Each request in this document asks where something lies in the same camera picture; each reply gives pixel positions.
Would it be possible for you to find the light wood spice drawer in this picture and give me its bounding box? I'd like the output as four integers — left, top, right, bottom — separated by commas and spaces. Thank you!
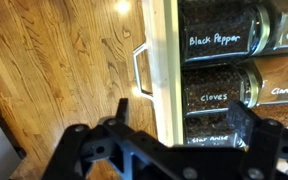
140, 0, 288, 149

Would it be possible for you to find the steel drawer pull handle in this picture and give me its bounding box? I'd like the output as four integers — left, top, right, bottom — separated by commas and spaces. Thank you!
132, 41, 155, 99

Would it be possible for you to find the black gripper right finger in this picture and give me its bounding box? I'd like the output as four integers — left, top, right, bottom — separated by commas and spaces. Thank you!
226, 100, 288, 180

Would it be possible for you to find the cloves glass spice jar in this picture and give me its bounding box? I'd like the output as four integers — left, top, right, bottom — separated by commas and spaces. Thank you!
182, 64, 263, 116

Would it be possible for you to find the cinnamon glass spice jar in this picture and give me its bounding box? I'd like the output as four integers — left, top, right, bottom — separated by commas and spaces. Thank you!
250, 54, 288, 106

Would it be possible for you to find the black pepper glass spice jar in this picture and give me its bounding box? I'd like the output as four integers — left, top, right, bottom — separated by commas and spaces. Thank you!
178, 3, 272, 64

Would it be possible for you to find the star anise glass spice jar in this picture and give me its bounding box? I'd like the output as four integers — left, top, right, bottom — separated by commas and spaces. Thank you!
183, 113, 248, 148

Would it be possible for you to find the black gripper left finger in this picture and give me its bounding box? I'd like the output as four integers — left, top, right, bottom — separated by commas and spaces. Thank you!
41, 97, 172, 180

